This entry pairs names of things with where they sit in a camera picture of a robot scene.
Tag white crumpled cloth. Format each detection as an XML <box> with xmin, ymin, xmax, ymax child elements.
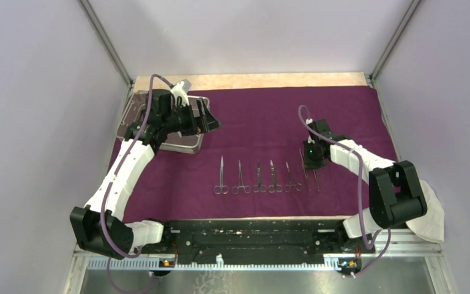
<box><xmin>406</xmin><ymin>179</ymin><xmax>445</xmax><ymax>244</ymax></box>

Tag surgical scissors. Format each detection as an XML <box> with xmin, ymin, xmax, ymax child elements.
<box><xmin>268</xmin><ymin>159</ymin><xmax>283</xmax><ymax>193</ymax></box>

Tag metal tweezers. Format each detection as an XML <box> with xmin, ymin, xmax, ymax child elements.
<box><xmin>304</xmin><ymin>169</ymin><xmax>311</xmax><ymax>192</ymax></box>
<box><xmin>313</xmin><ymin>169</ymin><xmax>321</xmax><ymax>192</ymax></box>

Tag maroon wrap cloth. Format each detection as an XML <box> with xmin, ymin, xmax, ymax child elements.
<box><xmin>124</xmin><ymin>86</ymin><xmax>397</xmax><ymax>223</ymax></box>

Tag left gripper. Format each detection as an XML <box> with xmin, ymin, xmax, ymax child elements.
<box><xmin>162</xmin><ymin>97</ymin><xmax>222</xmax><ymax>136</ymax></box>

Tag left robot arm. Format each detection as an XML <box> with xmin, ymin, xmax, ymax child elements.
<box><xmin>69</xmin><ymin>89</ymin><xmax>220</xmax><ymax>260</ymax></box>

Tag small curved hemostat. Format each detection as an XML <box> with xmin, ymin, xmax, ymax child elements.
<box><xmin>284</xmin><ymin>161</ymin><xmax>302</xmax><ymax>193</ymax></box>

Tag surgical forceps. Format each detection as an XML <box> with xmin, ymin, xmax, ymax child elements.
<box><xmin>214</xmin><ymin>156</ymin><xmax>229</xmax><ymax>195</ymax></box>

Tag grey cable duct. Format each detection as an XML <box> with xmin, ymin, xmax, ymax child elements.
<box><xmin>87</xmin><ymin>256</ymin><xmax>341</xmax><ymax>271</ymax></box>

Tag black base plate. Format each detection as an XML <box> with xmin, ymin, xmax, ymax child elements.
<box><xmin>141</xmin><ymin>219</ymin><xmax>375</xmax><ymax>265</ymax></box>

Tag metal mesh instrument tray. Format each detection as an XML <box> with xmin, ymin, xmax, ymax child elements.
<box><xmin>116</xmin><ymin>91</ymin><xmax>212</xmax><ymax>155</ymax></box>

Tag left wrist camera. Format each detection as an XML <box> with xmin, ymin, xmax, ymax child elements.
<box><xmin>171</xmin><ymin>79</ymin><xmax>192</xmax><ymax>107</ymax></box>

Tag metal spatula handle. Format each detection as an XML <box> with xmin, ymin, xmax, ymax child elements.
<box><xmin>299</xmin><ymin>148</ymin><xmax>305</xmax><ymax>170</ymax></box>

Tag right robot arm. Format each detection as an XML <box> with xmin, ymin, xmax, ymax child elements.
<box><xmin>303</xmin><ymin>119</ymin><xmax>428</xmax><ymax>252</ymax></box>

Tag small metal scissors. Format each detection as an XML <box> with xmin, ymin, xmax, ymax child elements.
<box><xmin>252</xmin><ymin>160</ymin><xmax>267</xmax><ymax>193</ymax></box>

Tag surgical clamp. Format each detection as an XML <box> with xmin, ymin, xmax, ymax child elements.
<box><xmin>232</xmin><ymin>160</ymin><xmax>251</xmax><ymax>195</ymax></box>

